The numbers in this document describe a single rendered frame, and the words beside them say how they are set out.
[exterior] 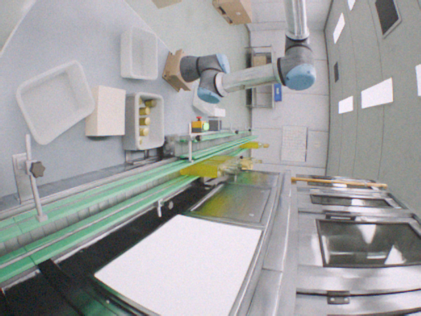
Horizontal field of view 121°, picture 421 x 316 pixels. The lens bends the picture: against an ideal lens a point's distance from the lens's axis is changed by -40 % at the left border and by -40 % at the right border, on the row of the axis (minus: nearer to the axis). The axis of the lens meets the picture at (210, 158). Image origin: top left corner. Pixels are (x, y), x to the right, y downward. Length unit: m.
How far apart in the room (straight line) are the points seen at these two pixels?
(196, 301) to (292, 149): 6.49
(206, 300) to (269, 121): 6.52
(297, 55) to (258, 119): 6.10
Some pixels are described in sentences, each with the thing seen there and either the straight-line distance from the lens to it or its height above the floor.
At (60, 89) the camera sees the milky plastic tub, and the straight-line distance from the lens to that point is 0.68.
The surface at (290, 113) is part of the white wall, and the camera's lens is 6.73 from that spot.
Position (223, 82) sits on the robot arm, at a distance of 0.87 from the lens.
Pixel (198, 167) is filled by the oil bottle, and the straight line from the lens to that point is 0.90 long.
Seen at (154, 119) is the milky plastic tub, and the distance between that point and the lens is 0.90.
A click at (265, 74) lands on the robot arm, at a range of 0.79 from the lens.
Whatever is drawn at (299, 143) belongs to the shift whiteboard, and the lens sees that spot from 6.75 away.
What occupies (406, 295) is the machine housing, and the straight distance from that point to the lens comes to 0.65.
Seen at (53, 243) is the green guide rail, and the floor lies 0.93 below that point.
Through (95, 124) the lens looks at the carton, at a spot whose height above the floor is 0.81.
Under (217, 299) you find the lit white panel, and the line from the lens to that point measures 0.43.
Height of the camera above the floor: 1.36
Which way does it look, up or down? 22 degrees down
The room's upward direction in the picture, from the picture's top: 94 degrees clockwise
